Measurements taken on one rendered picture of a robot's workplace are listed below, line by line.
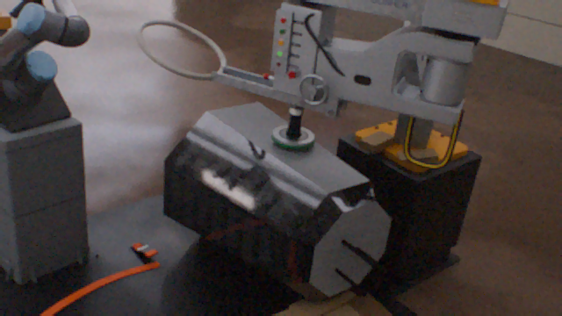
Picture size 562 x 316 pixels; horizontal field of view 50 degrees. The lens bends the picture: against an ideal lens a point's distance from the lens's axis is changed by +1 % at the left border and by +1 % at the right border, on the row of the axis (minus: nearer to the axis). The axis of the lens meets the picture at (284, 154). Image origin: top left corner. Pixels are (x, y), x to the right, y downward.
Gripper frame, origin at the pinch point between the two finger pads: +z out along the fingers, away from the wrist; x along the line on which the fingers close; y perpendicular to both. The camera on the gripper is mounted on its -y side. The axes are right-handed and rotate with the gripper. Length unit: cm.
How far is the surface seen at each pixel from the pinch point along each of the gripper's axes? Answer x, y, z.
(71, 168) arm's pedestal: -26, -4, 63
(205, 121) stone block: -51, 64, 48
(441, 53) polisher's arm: -161, 106, -18
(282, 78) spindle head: -100, 74, 7
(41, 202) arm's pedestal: -27, -22, 76
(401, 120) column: -119, 148, 47
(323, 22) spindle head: -112, 86, -21
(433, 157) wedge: -146, 143, 56
